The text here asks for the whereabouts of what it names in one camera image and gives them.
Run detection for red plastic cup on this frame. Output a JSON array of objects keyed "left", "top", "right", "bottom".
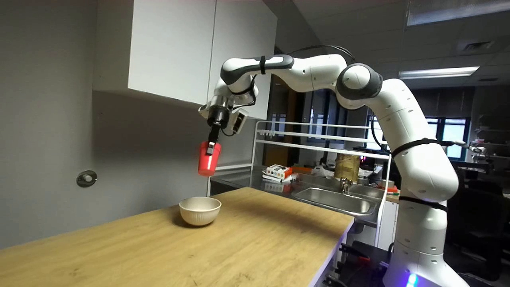
[{"left": 198, "top": 141, "right": 222, "bottom": 177}]

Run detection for cream ribbed bowl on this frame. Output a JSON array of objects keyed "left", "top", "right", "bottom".
[{"left": 179, "top": 197, "right": 222, "bottom": 227}]

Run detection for wooden door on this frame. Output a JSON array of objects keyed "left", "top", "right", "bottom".
[{"left": 265, "top": 75, "right": 304, "bottom": 167}]

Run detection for white and orange box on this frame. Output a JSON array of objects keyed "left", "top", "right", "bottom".
[{"left": 265, "top": 164, "right": 294, "bottom": 180}]

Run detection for stack of books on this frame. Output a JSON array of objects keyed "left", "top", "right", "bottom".
[{"left": 261, "top": 172, "right": 296, "bottom": 184}]

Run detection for white cabinet door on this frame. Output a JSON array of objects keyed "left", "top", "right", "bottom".
[
  {"left": 207, "top": 0, "right": 279, "bottom": 120},
  {"left": 128, "top": 0, "right": 217, "bottom": 105}
]

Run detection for steel sink unit, white rack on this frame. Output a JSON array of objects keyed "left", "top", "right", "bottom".
[{"left": 207, "top": 120, "right": 400, "bottom": 250}]

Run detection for tan wrapped tap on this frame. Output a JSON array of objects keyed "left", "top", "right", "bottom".
[{"left": 333, "top": 153, "right": 361, "bottom": 195}]

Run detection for steel sink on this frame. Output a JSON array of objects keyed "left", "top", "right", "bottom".
[{"left": 291, "top": 187, "right": 378, "bottom": 216}]

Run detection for ceiling light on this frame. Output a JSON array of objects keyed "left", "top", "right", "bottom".
[{"left": 398, "top": 66, "right": 481, "bottom": 80}]

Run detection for window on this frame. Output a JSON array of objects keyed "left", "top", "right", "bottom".
[{"left": 424, "top": 116, "right": 471, "bottom": 161}]

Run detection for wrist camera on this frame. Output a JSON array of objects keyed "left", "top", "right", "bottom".
[{"left": 231, "top": 108, "right": 249, "bottom": 134}]

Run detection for white wall cabinet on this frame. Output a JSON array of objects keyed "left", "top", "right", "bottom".
[{"left": 92, "top": 0, "right": 279, "bottom": 120}]

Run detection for round metal wall plate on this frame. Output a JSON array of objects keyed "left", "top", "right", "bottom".
[{"left": 76, "top": 170, "right": 98, "bottom": 188}]

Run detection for camera on mount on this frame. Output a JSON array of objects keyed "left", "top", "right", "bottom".
[{"left": 442, "top": 140, "right": 488, "bottom": 157}]

